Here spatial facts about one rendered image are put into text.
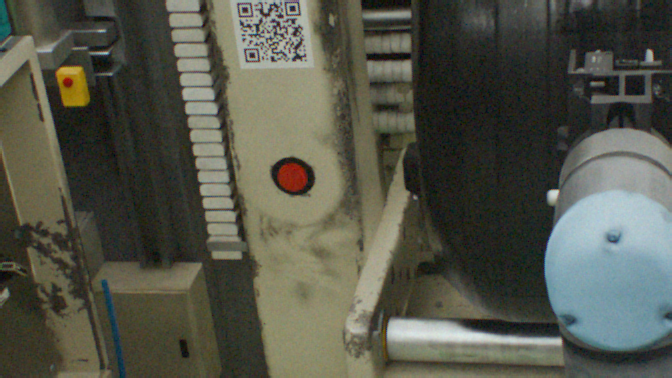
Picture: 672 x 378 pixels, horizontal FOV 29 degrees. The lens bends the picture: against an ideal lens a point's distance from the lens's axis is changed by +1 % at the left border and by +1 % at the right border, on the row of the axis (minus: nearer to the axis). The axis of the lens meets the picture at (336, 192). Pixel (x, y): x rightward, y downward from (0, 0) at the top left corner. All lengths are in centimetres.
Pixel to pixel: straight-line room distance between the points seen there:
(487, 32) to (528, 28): 3
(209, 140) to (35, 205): 19
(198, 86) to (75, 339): 29
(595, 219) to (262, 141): 67
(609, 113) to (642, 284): 17
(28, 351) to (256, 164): 29
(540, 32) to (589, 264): 38
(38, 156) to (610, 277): 69
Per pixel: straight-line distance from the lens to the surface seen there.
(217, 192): 138
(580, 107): 89
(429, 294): 159
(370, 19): 168
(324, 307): 141
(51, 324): 136
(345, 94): 129
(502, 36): 105
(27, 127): 125
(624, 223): 70
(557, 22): 104
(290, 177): 133
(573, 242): 70
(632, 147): 79
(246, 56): 128
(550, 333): 131
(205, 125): 134
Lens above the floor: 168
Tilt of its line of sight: 29 degrees down
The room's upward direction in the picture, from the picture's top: 7 degrees counter-clockwise
